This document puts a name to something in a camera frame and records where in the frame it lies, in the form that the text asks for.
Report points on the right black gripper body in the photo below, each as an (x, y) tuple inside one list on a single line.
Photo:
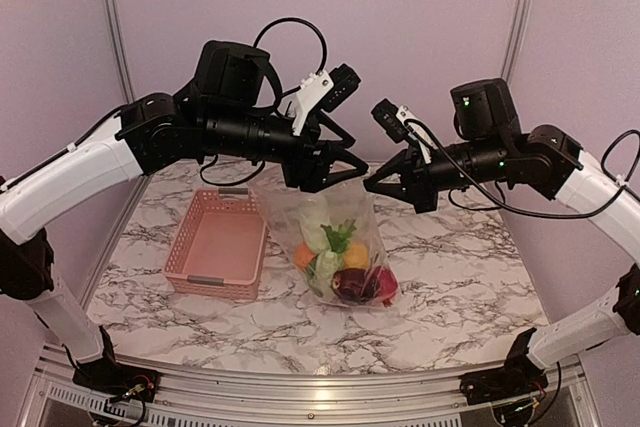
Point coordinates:
[(487, 162)]

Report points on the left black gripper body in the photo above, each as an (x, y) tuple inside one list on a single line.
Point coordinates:
[(235, 134)]

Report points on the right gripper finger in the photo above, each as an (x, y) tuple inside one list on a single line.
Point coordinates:
[(396, 166), (398, 191)]

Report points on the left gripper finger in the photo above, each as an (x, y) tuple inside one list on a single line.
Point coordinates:
[(341, 164), (345, 139)]

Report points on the clear zip top bag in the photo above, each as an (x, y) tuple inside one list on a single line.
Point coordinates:
[(280, 206)]

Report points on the green lettuce leaf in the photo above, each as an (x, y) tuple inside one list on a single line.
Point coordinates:
[(339, 237)]

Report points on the orange tangerine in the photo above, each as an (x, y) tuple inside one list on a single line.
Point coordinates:
[(303, 256)]

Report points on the red strawberry fruit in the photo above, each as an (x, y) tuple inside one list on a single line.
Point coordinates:
[(385, 285)]

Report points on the dark purple beet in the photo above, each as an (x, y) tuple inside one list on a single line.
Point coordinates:
[(352, 285)]

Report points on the pink perforated plastic basket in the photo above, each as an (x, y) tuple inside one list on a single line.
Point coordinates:
[(220, 246)]

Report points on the white radish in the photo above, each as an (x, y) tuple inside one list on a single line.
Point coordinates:
[(313, 216)]

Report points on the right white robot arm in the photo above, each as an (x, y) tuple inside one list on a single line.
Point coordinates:
[(557, 167)]

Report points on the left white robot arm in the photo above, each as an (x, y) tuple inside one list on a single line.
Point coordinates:
[(132, 141)]

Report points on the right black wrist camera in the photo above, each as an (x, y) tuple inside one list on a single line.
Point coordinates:
[(484, 110)]

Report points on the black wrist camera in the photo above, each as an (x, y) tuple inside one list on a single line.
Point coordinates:
[(484, 110), (241, 78)]

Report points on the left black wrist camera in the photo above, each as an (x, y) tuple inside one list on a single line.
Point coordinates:
[(241, 78)]

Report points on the right aluminium frame post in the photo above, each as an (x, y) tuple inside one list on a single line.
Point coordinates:
[(515, 38)]

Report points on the aluminium frame post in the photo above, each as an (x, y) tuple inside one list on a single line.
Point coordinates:
[(118, 49), (515, 38)]

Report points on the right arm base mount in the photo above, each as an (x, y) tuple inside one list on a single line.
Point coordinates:
[(497, 384)]

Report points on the front aluminium rail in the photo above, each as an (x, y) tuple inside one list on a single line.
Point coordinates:
[(190, 396)]

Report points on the left aluminium frame post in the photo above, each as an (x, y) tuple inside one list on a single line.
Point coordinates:
[(118, 49)]

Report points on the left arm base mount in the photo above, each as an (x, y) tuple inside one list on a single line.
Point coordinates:
[(128, 377)]

